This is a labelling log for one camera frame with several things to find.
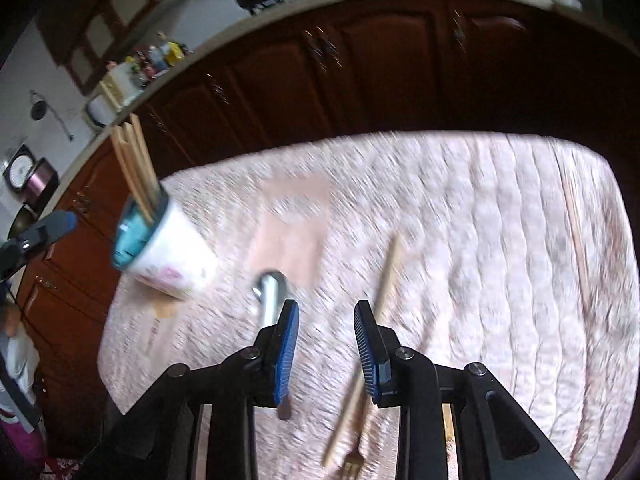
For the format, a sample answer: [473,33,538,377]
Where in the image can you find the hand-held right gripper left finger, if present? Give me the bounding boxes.
[75,300,301,480]

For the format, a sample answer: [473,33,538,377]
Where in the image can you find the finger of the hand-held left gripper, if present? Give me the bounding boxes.
[10,210,78,254]

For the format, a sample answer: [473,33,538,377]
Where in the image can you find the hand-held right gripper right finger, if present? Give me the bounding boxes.
[353,301,581,480]

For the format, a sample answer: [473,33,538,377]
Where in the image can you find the metal spoon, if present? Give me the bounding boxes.
[251,270,293,421]

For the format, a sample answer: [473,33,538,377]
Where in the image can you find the white floral utensil holder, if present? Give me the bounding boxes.
[110,192,219,302]

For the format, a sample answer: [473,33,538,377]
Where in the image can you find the dark metal bowl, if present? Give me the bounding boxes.
[7,202,43,238]

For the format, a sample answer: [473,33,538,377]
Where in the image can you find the pink rice cooker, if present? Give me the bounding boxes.
[22,157,61,206]

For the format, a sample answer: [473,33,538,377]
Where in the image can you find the white dial kitchen scale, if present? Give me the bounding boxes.
[2,144,38,196]

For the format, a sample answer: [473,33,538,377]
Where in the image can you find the pink quilted tablecloth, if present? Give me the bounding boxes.
[97,130,626,480]

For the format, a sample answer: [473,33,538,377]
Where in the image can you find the pale yellow appliance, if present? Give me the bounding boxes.
[100,72,141,111]

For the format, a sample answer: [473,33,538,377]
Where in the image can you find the person's magenta clothing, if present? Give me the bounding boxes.
[0,405,51,480]

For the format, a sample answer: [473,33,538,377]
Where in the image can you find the group of condiment bottles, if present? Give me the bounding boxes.
[107,31,193,81]

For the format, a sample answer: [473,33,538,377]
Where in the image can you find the dark wooden base cabinets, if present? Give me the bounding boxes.
[0,0,640,461]

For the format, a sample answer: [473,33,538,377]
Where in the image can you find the black wall-hung corded device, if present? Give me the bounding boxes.
[29,90,75,141]

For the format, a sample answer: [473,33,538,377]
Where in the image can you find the dark wooden wall cabinet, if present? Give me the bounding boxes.
[37,0,161,96]

